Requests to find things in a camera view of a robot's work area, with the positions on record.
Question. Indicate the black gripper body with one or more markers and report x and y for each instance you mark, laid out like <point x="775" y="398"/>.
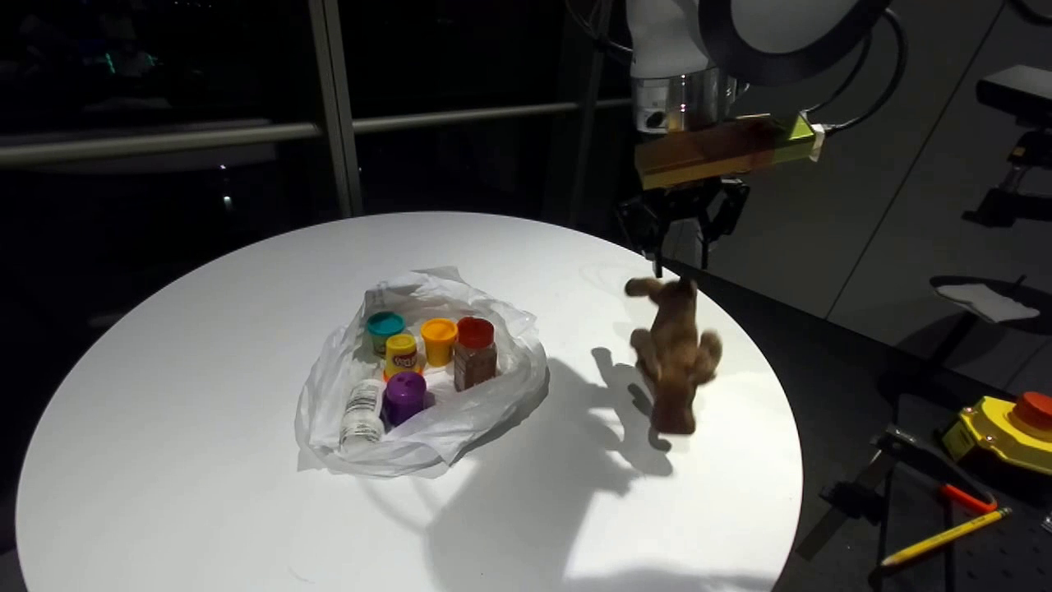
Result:
<point x="693" y="211"/>

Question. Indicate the brown plush moose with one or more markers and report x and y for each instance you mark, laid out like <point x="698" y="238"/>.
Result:
<point x="674" y="363"/>

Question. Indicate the red lid spice jar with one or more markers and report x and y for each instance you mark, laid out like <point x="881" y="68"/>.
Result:
<point x="475" y="363"/>

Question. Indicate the purple plastic cup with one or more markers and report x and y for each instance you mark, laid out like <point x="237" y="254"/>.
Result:
<point x="406" y="395"/>

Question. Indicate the white labelled pill bottle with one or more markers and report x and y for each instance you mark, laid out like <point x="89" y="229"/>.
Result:
<point x="359" y="418"/>

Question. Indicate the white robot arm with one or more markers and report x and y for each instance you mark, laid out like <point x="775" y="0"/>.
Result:
<point x="670" y="45"/>

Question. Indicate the clear white plastic bag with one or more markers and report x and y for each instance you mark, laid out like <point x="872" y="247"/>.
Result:
<point x="481" y="414"/>

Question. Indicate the orange-yellow dough tub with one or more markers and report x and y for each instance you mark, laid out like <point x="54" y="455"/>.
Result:
<point x="440" y="338"/>

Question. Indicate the teal lid dough tub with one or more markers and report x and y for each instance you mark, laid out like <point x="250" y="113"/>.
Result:
<point x="387" y="326"/>

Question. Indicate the yellow emergency stop red button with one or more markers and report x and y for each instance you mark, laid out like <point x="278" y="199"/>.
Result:
<point x="991" y="433"/>

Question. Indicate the yellow pencil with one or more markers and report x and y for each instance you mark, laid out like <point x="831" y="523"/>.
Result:
<point x="941" y="539"/>

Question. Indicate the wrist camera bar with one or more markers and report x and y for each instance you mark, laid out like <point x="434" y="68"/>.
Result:
<point x="712" y="152"/>

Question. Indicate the grey window frame post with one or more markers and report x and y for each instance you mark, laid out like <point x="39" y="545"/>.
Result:
<point x="335" y="109"/>

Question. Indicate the metal window rail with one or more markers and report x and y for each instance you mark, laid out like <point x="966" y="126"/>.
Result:
<point x="166" y="140"/>

